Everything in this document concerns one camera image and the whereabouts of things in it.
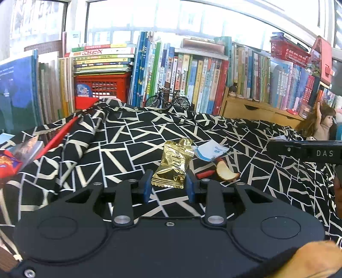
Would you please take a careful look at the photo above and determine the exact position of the apple slice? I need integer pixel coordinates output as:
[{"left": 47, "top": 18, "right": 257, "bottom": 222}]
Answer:
[{"left": 216, "top": 160, "right": 240, "bottom": 181}]

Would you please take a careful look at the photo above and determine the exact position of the white blue paper wrapper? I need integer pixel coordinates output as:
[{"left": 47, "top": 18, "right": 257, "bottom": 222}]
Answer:
[{"left": 194, "top": 140, "right": 229, "bottom": 162}]

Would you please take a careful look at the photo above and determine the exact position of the gold candy wrapper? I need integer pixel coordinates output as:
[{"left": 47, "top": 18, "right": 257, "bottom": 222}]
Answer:
[{"left": 151, "top": 138, "right": 194, "bottom": 189}]

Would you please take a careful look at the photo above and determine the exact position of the row of upright books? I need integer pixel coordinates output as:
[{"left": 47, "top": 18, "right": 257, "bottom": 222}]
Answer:
[{"left": 127, "top": 31, "right": 338, "bottom": 118}]

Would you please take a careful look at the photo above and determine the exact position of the stack of flat books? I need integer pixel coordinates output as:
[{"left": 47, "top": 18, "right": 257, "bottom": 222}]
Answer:
[{"left": 63, "top": 43, "right": 136, "bottom": 75}]

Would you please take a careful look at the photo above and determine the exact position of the person's right hand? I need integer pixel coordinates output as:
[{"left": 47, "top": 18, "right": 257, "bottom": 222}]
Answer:
[{"left": 268, "top": 241, "right": 341, "bottom": 277}]

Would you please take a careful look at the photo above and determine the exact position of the doll with brown hair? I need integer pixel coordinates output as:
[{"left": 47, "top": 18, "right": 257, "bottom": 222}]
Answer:
[{"left": 295, "top": 101, "right": 337, "bottom": 141}]

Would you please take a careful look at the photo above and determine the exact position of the black white patterned cloth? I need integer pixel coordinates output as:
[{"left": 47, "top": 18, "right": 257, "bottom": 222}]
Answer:
[{"left": 1, "top": 99, "right": 341, "bottom": 258}]

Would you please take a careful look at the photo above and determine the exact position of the wooden drawer shelf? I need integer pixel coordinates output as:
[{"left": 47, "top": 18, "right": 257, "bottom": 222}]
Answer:
[{"left": 220, "top": 87, "right": 303, "bottom": 128}]

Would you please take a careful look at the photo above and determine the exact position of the small dark figurine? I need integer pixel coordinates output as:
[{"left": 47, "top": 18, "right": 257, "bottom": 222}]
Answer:
[{"left": 228, "top": 82, "right": 238, "bottom": 97}]

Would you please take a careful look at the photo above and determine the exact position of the miniature black bicycle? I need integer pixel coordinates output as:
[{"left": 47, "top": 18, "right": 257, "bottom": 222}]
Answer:
[{"left": 144, "top": 86, "right": 191, "bottom": 111}]

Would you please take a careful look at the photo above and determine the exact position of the upper red basket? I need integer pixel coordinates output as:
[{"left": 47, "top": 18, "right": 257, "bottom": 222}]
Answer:
[{"left": 270, "top": 39, "right": 310, "bottom": 68}]

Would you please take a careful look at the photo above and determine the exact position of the red box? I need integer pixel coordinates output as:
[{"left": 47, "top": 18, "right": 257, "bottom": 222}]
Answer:
[{"left": 32, "top": 97, "right": 100, "bottom": 161}]

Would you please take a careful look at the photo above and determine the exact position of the red snack packet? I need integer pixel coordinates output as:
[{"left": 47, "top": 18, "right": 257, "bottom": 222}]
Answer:
[{"left": 0, "top": 150, "right": 23, "bottom": 180}]

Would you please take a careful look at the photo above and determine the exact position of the red plastic basket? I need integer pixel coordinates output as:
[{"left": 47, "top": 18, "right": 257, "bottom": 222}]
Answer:
[{"left": 74, "top": 72, "right": 131, "bottom": 102}]

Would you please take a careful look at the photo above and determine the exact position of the large blue book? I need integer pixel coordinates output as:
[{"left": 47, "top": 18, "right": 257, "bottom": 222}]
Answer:
[{"left": 1, "top": 49, "right": 41, "bottom": 134}]

